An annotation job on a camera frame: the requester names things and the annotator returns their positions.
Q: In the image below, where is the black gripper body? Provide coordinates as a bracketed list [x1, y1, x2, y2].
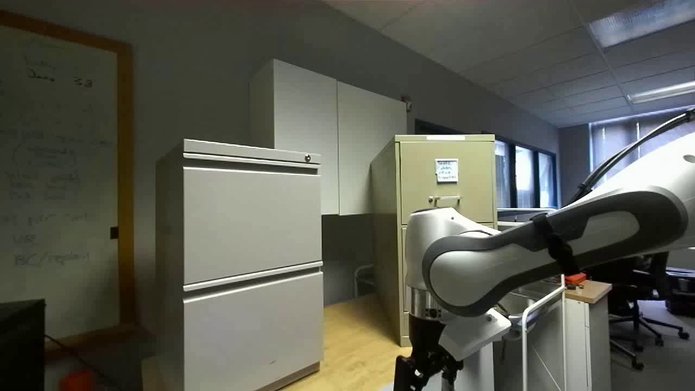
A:
[409, 310, 450, 364]

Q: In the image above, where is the beige metal file cabinet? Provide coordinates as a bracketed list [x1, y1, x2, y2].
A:
[368, 132, 501, 347]

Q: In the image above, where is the beige labelled cabinet drawer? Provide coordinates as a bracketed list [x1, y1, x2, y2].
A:
[398, 136, 498, 221]

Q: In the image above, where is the grey lateral file cabinet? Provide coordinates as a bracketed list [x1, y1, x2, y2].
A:
[155, 136, 325, 391]

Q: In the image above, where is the white label card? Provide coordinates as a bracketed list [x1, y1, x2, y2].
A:
[434, 156, 461, 184]

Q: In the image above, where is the dark window row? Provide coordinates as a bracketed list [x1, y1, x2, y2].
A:
[494, 136, 561, 213]

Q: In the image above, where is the black office chair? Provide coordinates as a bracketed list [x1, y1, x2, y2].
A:
[588, 248, 690, 372]

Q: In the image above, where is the window with blinds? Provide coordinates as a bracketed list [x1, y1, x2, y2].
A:
[588, 106, 695, 187]

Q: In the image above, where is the red round object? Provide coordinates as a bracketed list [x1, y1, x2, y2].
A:
[59, 368, 100, 391]

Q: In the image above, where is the narrow ceiling light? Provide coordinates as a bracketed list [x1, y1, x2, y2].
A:
[627, 78, 695, 104]

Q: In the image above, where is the wide ceiling light panel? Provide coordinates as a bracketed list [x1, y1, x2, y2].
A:
[587, 0, 695, 49]

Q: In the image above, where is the black box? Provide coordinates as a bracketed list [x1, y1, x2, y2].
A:
[0, 297, 48, 391]

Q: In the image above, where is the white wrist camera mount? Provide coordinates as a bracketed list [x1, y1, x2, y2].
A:
[439, 308, 513, 363]

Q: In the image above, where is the white pedestal cabinet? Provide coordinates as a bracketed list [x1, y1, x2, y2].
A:
[498, 279, 615, 391]

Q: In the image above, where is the white wall cabinet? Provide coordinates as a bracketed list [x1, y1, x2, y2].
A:
[247, 59, 410, 217]

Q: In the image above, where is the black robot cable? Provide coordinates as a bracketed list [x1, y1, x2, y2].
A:
[573, 106, 695, 205]

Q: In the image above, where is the whiteboard with wooden frame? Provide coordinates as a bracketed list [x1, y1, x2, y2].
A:
[0, 9, 137, 344]

